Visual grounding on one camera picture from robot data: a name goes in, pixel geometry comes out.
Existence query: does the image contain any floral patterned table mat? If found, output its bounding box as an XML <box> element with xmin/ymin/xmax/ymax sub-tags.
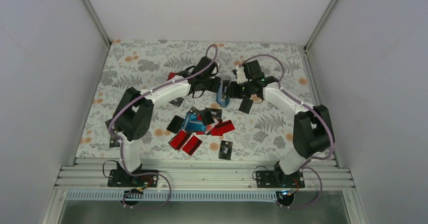
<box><xmin>76</xmin><ymin>39</ymin><xmax>312</xmax><ymax>161</ymax></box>

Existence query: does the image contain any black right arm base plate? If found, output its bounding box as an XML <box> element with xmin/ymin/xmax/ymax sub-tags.
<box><xmin>254</xmin><ymin>170</ymin><xmax>305</xmax><ymax>189</ymax></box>

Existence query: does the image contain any black vip card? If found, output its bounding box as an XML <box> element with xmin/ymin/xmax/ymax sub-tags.
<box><xmin>218</xmin><ymin>140</ymin><xmax>233</xmax><ymax>160</ymax></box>
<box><xmin>169</xmin><ymin>97</ymin><xmax>184</xmax><ymax>107</ymax></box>

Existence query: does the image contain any plain black card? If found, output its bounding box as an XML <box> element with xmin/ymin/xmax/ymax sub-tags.
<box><xmin>238</xmin><ymin>98</ymin><xmax>254</xmax><ymax>114</ymax></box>

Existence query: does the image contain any aluminium frame rail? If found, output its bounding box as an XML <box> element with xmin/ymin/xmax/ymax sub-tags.
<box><xmin>55</xmin><ymin>158</ymin><xmax>355</xmax><ymax>191</ymax></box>

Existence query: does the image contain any red striped card right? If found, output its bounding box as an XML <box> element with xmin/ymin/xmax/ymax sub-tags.
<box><xmin>211</xmin><ymin>120</ymin><xmax>235</xmax><ymax>136</ymax></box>

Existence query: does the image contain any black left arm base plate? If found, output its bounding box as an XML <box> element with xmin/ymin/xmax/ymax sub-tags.
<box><xmin>107</xmin><ymin>169</ymin><xmax>158</xmax><ymax>188</ymax></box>

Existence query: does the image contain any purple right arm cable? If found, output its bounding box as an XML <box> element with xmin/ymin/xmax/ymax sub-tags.
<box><xmin>240</xmin><ymin>53</ymin><xmax>335</xmax><ymax>210</ymax></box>

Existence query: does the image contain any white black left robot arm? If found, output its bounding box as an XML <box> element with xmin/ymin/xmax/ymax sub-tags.
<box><xmin>108</xmin><ymin>56</ymin><xmax>220</xmax><ymax>186</ymax></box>

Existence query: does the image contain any black VIP card carried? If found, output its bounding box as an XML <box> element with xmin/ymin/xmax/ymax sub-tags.
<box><xmin>221</xmin><ymin>80</ymin><xmax>231</xmax><ymax>100</ymax></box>

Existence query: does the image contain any black VIP card front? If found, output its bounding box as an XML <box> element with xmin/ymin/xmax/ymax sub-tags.
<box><xmin>218</xmin><ymin>140</ymin><xmax>233</xmax><ymax>160</ymax></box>

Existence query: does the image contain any red card front left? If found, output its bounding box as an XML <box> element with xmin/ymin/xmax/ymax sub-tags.
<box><xmin>169</xmin><ymin>130</ymin><xmax>191</xmax><ymax>151</ymax></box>

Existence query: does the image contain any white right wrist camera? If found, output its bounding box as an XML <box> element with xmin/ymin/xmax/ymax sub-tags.
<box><xmin>232</xmin><ymin>65</ymin><xmax>247</xmax><ymax>84</ymax></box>

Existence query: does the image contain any red card with black stripe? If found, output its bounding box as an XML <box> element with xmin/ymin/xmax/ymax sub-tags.
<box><xmin>167</xmin><ymin>72</ymin><xmax>176</xmax><ymax>81</ymax></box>

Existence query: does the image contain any blue leather card holder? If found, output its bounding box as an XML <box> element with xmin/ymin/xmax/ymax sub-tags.
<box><xmin>216</xmin><ymin>83</ymin><xmax>230</xmax><ymax>108</ymax></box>

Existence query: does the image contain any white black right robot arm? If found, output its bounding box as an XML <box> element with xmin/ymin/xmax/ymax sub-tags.
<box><xmin>228</xmin><ymin>60</ymin><xmax>335</xmax><ymax>187</ymax></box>

